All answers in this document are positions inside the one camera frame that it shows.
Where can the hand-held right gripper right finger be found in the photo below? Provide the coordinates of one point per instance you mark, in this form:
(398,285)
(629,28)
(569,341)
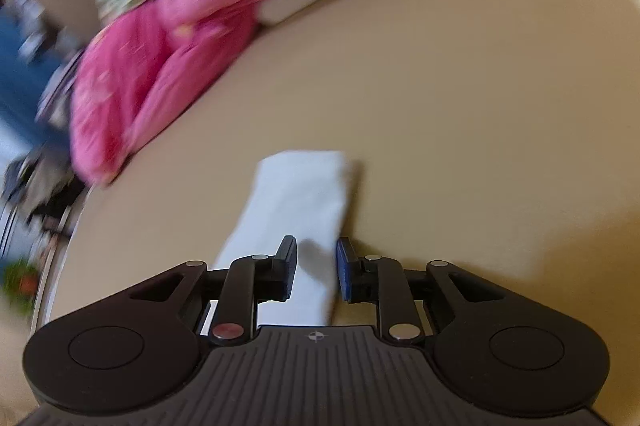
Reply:
(344,272)

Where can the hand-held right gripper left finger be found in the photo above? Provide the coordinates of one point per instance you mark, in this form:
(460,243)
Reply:
(288,270)

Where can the blue curtain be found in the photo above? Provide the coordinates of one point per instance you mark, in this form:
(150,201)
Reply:
(20,75)

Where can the white small garment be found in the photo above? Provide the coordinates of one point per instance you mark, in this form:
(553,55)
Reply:
(295,201)

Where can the beige bed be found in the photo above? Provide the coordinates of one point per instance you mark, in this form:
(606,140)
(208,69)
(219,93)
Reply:
(450,115)

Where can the pile of clothes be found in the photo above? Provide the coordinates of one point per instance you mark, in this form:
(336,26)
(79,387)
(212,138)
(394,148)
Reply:
(35,191)

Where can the pink blanket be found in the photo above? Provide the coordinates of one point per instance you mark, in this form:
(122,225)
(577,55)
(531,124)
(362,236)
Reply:
(165,70)

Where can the green potted plant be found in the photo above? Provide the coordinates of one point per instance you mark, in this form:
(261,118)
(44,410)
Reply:
(17,281)

